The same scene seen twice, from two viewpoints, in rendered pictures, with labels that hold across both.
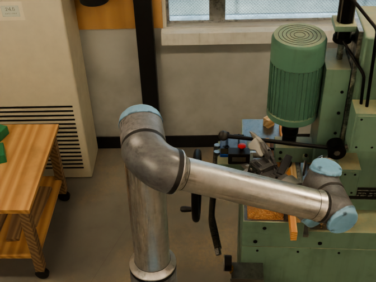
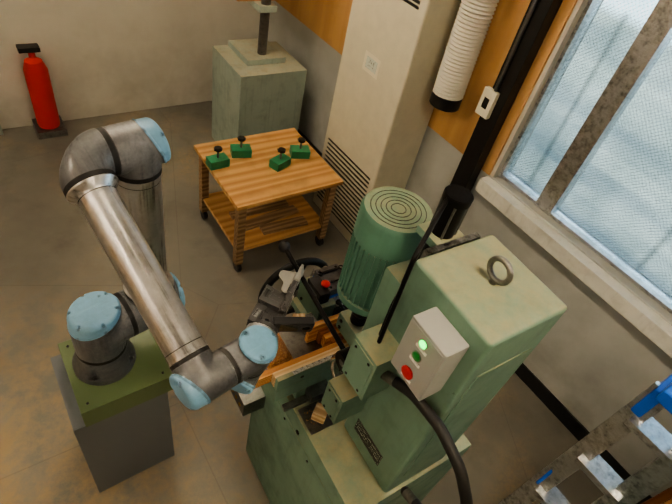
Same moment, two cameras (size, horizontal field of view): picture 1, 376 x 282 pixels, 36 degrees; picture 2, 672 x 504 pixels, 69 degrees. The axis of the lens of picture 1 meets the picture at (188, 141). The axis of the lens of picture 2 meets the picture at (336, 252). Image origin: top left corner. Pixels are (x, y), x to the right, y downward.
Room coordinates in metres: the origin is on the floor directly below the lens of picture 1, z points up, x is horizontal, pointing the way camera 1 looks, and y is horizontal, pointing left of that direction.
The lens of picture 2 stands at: (0.89, -0.91, 2.16)
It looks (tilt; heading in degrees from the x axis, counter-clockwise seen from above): 44 degrees down; 44
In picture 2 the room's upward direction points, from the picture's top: 15 degrees clockwise
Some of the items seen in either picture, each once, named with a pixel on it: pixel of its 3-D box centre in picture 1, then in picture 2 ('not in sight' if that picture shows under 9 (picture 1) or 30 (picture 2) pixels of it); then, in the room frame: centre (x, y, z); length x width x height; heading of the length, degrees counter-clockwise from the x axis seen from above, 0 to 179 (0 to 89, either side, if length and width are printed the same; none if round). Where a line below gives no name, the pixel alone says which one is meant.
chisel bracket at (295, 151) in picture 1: (293, 151); (357, 334); (1.63, -0.39, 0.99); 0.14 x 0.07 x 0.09; 85
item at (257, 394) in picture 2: (246, 277); (246, 392); (1.38, -0.20, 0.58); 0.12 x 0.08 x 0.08; 85
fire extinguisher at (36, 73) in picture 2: not in sight; (40, 90); (1.35, 2.50, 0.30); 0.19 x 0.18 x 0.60; 88
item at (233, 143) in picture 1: (234, 147); (328, 282); (1.67, -0.17, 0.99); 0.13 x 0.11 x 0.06; 175
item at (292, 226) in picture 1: (287, 173); (337, 347); (1.58, -0.36, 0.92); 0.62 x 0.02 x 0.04; 175
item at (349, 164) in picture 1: (346, 174); (344, 396); (1.46, -0.54, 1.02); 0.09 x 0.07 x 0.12; 175
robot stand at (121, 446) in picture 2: not in sight; (118, 411); (1.02, 0.10, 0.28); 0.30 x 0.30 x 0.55; 88
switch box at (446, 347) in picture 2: not in sight; (427, 354); (1.46, -0.67, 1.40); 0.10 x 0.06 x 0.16; 85
